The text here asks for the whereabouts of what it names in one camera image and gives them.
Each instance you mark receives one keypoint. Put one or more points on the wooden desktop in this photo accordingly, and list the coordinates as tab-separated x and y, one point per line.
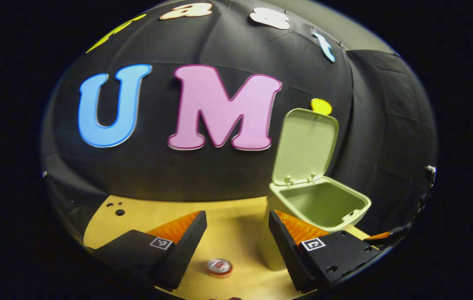
228	233

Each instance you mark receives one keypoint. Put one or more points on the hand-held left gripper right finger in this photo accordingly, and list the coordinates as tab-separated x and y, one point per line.
288	252

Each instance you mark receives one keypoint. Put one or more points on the black backdrop cloth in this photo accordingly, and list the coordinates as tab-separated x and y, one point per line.
157	175

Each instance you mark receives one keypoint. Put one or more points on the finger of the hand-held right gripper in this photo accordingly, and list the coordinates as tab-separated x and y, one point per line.
380	236

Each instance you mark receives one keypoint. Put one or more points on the red pop can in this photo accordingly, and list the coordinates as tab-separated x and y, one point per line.
220	266

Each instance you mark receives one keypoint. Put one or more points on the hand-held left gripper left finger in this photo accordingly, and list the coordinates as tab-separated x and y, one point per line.
182	254

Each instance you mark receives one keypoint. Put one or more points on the pale green desktop garbage bin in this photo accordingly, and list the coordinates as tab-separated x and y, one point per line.
303	146

